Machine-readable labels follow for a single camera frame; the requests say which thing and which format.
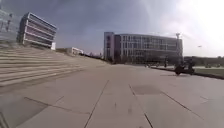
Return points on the grey stone slab plaza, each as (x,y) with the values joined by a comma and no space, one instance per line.
(116,100)

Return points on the small white building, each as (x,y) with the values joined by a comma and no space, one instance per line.
(77,50)

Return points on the large curved office building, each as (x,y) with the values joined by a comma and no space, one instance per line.
(146,46)

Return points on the dark parked scooters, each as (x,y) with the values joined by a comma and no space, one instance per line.
(181,69)

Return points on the tall lamp pole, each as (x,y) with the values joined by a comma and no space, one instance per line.
(178,35)

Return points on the wide stone steps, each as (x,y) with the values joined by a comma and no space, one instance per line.
(30,65)

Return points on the grey striped building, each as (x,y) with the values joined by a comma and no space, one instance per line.
(36,31)

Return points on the dark kerb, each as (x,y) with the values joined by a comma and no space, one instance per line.
(200,74)

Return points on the row of dark trees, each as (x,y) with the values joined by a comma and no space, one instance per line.
(203,60)

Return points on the green lawn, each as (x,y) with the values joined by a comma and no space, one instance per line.
(210,71)

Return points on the glass fronted building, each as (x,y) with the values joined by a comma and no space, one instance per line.
(6,26)

